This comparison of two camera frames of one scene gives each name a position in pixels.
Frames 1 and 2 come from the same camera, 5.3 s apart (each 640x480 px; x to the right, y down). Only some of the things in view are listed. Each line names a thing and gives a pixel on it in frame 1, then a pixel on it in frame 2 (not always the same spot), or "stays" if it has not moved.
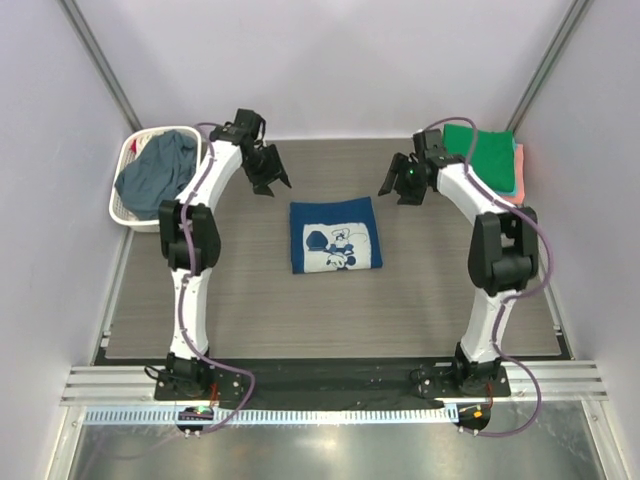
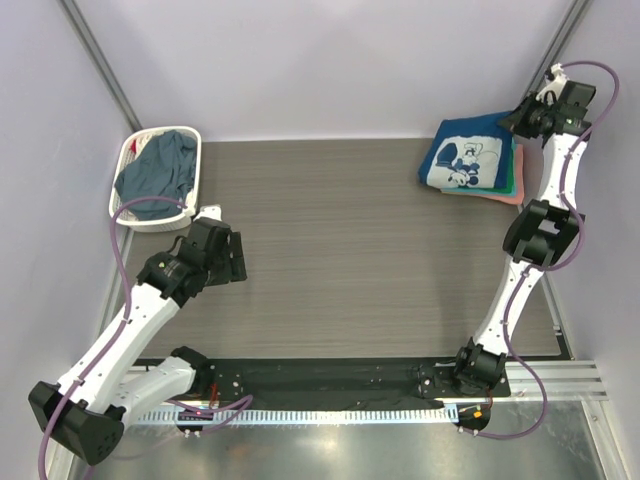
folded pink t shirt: [519, 196] stays
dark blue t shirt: [334, 235] → [469, 152]
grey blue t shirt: [161, 171] stays
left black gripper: [275, 171] → [233, 269]
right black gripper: [407, 196] → [515, 120]
